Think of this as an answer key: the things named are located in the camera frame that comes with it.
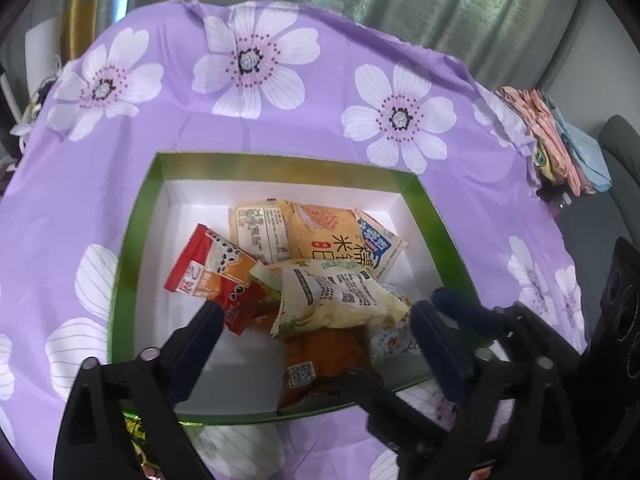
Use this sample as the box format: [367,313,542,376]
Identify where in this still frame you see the pink patterned folded clothes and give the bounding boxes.
[495,87,586,196]

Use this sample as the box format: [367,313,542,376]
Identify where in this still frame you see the orange snack packet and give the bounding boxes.
[277,325,386,413]

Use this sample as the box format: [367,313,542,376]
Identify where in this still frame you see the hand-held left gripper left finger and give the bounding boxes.
[55,300,226,480]

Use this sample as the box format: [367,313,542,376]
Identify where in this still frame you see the red snack packet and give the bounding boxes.
[164,223,266,336]

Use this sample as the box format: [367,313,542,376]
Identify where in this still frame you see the green cardboard box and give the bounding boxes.
[106,150,493,427]

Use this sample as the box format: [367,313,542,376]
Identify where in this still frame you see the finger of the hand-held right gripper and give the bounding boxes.
[340,367,456,461]
[432,287,581,371]

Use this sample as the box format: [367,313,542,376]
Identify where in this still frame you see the yellow snack packet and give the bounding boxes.
[277,200,371,263]

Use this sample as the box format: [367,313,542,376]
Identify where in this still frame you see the purple floral cloth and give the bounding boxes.
[0,0,591,480]

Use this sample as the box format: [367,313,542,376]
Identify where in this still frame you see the grey green curtain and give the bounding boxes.
[125,0,601,96]

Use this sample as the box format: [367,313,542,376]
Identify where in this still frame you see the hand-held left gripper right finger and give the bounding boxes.
[410,302,586,480]

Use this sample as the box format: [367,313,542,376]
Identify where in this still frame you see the small white snack packet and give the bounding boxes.
[367,285,426,366]

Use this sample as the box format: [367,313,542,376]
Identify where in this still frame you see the yellow curtain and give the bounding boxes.
[60,0,251,61]

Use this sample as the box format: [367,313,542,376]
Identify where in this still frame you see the dark gold snack packet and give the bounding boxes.
[122,410,166,480]

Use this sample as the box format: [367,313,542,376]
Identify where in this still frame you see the light blue folded cloth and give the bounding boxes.
[550,105,613,193]

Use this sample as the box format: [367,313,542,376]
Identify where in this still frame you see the grey sofa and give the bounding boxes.
[547,115,640,271]

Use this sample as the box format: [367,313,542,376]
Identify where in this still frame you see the white blue snack packet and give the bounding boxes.
[355,209,408,281]

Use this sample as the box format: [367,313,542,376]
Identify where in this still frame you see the white green snack packet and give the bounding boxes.
[250,259,411,341]

